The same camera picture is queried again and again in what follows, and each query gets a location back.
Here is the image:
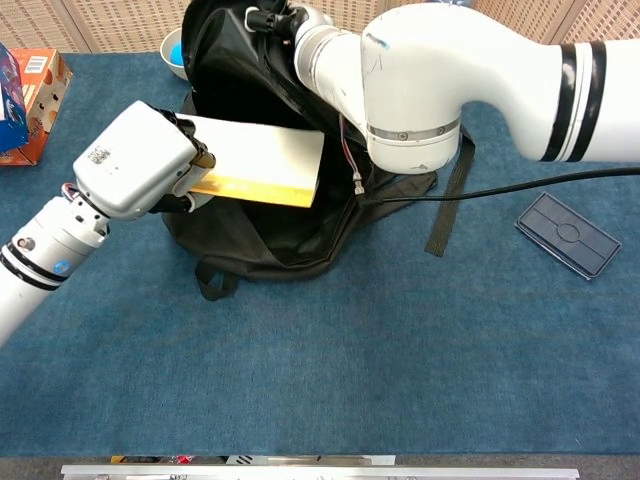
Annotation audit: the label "orange cardboard box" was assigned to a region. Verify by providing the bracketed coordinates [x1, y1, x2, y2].
[0, 48, 74, 166]

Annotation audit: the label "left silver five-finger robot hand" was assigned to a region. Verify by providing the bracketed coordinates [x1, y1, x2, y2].
[72, 99, 217, 221]

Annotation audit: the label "black cable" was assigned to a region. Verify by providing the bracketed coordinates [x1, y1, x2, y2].
[357, 167, 640, 209]

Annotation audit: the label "blue felt table mat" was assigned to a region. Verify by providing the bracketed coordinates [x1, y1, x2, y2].
[0, 49, 640, 459]

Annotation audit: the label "black fabric backpack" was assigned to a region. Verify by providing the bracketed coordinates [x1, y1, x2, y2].
[160, 0, 476, 301]

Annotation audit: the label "yellow and white Lexicon book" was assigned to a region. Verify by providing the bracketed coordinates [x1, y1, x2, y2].
[175, 113, 326, 209]

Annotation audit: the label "beige lattice folding screen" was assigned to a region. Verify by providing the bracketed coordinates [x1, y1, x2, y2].
[0, 0, 640, 54]

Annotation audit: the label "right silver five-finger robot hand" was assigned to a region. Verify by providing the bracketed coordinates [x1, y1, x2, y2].
[243, 2, 335, 45]

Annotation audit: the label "blue and white snack box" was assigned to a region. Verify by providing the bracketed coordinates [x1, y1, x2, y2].
[0, 42, 30, 154]

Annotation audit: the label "aluminium profile rail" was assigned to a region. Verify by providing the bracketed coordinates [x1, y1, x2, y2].
[60, 463, 581, 480]

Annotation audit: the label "beige bowl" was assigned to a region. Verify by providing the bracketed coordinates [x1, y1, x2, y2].
[159, 28, 189, 80]

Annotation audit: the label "coloured wrist wires with connector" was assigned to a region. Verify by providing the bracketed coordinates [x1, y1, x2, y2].
[338, 114, 366, 196]

